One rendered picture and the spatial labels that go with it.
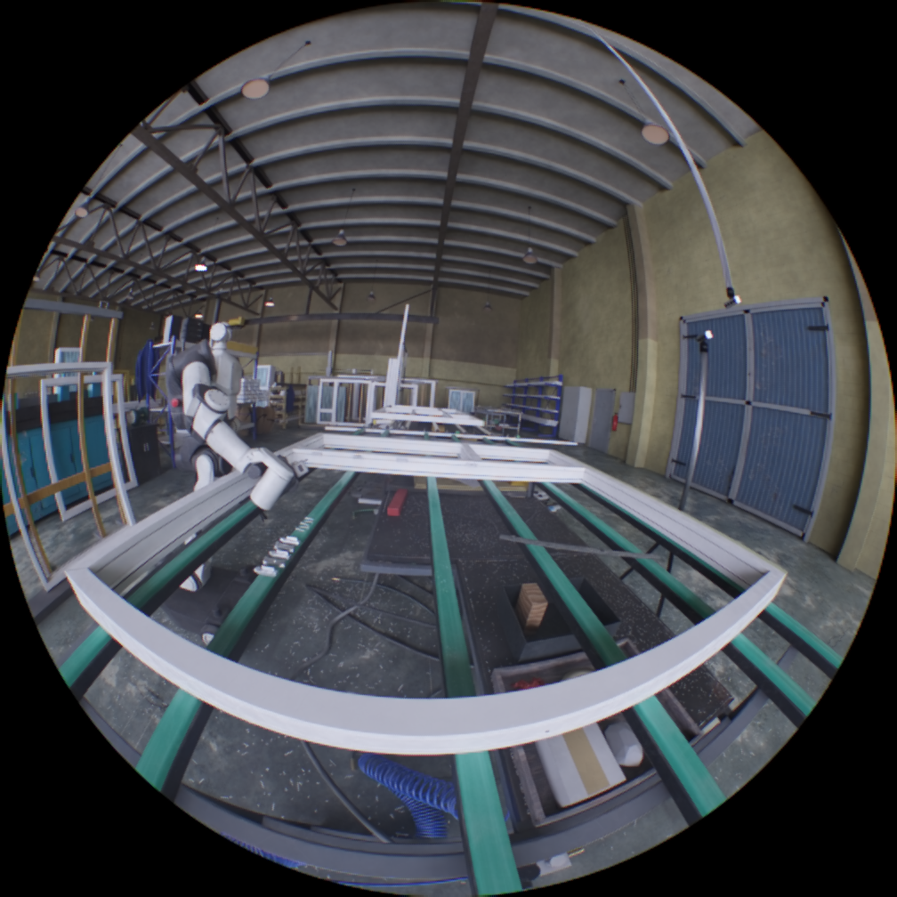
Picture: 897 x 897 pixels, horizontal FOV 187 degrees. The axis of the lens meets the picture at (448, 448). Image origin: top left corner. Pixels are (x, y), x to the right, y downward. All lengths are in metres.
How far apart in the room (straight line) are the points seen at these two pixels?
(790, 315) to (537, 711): 6.56
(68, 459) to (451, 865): 4.32
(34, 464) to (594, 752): 4.45
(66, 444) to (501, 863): 4.35
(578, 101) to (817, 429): 7.79
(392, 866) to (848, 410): 6.17
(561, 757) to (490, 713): 0.33
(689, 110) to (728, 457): 7.78
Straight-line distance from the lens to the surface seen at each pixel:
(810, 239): 7.23
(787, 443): 6.11
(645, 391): 7.84
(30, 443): 4.17
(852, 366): 6.22
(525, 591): 0.79
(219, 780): 1.38
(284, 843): 0.40
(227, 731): 1.42
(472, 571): 1.05
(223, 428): 0.75
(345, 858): 0.38
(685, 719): 0.82
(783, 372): 6.31
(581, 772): 0.61
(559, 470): 1.34
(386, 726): 0.28
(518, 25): 7.37
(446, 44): 7.55
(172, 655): 0.39
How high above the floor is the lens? 1.20
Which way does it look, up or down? 11 degrees down
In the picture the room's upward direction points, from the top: 5 degrees clockwise
